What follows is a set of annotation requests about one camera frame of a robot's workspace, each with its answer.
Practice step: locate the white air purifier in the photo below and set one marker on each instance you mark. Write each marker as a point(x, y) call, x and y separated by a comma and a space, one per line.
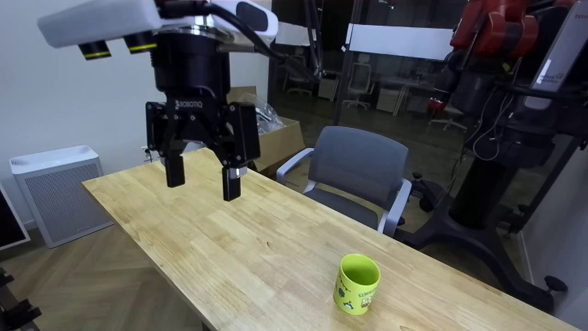
point(59, 202)

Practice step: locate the black stand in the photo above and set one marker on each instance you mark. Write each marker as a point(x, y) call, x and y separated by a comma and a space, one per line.
point(16, 312)

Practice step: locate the wall socket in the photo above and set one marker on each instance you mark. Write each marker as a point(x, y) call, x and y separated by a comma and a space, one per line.
point(147, 153)

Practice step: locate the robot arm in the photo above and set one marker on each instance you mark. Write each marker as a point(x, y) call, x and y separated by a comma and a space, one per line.
point(257, 18)

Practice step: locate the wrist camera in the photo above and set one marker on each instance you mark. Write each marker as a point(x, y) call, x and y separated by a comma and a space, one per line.
point(101, 18)

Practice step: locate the grey chair with white arms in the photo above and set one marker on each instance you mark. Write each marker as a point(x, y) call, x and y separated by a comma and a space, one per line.
point(356, 161)

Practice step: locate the red and black robot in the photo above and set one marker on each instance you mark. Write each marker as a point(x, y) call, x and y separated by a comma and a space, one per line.
point(496, 138)

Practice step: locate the cardboard box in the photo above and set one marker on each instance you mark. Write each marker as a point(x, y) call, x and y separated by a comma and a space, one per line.
point(280, 142)

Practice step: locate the yellow-green printed mug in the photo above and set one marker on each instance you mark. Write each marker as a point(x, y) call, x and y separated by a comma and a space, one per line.
point(353, 294)

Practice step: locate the monitor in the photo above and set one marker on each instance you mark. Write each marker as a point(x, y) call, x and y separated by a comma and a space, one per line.
point(9, 220)

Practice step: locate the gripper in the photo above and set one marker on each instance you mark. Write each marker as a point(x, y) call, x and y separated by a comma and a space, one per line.
point(190, 69)

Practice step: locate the clear plastic bag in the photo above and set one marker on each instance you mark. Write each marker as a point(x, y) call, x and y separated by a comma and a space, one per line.
point(266, 117)

